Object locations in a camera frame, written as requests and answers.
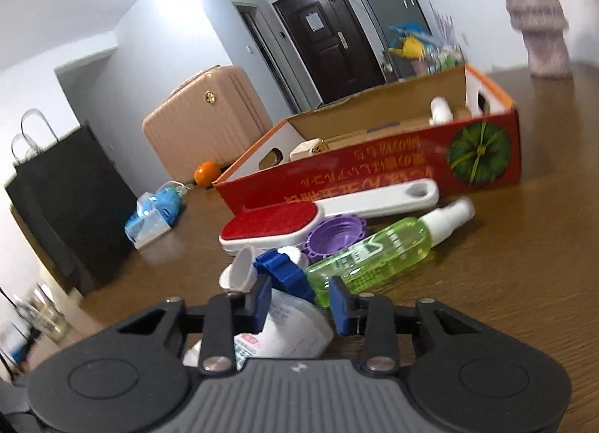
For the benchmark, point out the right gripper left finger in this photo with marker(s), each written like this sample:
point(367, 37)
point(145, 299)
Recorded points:
point(133, 376)

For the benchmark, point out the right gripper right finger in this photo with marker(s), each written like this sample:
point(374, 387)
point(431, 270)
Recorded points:
point(459, 374)

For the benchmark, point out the white pill bottle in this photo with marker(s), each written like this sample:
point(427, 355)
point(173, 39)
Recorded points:
point(293, 329)

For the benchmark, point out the blue ridged lid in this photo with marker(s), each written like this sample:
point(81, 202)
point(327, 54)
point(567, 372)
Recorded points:
point(286, 276)

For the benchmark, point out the white bottle cap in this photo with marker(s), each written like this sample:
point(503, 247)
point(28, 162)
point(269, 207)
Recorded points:
point(241, 274)

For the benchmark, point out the green spray bottle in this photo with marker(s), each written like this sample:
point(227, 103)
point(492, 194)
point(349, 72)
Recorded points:
point(388, 252)

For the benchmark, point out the blue tissue pack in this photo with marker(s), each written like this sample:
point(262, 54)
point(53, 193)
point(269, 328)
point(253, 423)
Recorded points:
point(155, 214)

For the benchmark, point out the black paper bag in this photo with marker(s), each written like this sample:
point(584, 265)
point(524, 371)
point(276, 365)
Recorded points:
point(76, 204)

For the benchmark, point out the red white lint brush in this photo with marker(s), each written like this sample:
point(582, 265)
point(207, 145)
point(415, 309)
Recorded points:
point(288, 224)

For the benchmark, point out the purple ridged lid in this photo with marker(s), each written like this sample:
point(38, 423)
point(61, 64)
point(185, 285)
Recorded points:
point(334, 234)

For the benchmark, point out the white fluted lid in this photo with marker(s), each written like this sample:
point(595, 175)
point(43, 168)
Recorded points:
point(296, 255)

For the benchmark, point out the orange fruit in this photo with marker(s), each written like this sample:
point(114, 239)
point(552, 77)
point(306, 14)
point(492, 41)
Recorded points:
point(206, 174)

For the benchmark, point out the red cardboard box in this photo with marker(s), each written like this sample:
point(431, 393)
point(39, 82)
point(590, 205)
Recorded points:
point(382, 137)

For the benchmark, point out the small white spray bottle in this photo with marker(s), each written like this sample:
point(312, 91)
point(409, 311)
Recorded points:
point(441, 112)

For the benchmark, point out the pink ribbed suitcase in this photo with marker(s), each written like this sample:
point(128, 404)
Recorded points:
point(215, 115)

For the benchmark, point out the beige square case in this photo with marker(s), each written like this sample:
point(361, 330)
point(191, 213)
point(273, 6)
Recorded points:
point(308, 148)

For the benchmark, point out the yellow toy watering can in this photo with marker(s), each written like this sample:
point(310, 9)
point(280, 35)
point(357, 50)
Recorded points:
point(409, 48)

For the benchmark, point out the dark brown entrance door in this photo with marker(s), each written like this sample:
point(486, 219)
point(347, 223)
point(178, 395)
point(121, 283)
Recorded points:
point(332, 45)

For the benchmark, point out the pink textured vase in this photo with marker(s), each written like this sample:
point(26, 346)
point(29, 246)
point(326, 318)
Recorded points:
point(542, 24)

